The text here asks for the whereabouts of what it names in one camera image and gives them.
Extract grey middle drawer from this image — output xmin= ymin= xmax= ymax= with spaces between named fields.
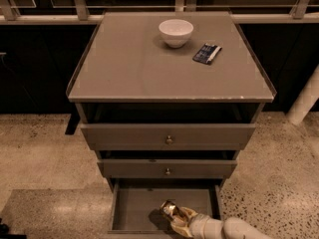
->
xmin=98 ymin=159 xmax=237 ymax=179

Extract orange soda can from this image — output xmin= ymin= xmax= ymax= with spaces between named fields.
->
xmin=159 ymin=200 xmax=181 ymax=221

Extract blue snack packet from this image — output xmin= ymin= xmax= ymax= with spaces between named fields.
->
xmin=192 ymin=44 xmax=222 ymax=65

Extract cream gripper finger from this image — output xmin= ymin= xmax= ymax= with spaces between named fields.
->
xmin=178 ymin=207 xmax=197 ymax=221
xmin=170 ymin=216 xmax=192 ymax=238

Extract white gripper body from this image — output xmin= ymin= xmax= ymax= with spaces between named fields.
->
xmin=188 ymin=214 xmax=224 ymax=239

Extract grey top drawer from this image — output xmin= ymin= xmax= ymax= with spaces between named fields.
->
xmin=81 ymin=123 xmax=255 ymax=150

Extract white ceramic bowl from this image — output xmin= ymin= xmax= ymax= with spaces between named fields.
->
xmin=159 ymin=19 xmax=193 ymax=48

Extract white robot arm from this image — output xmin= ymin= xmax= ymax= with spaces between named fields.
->
xmin=165 ymin=206 xmax=272 ymax=239

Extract white pillar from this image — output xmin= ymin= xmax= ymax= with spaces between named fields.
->
xmin=286 ymin=65 xmax=319 ymax=125

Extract brass top drawer knob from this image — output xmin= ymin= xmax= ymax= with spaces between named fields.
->
xmin=165 ymin=135 xmax=173 ymax=144

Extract grey drawer cabinet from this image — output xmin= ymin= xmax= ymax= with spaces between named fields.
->
xmin=68 ymin=12 xmax=275 ymax=184

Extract white metal railing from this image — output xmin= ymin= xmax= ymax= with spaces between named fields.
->
xmin=0 ymin=0 xmax=319 ymax=24

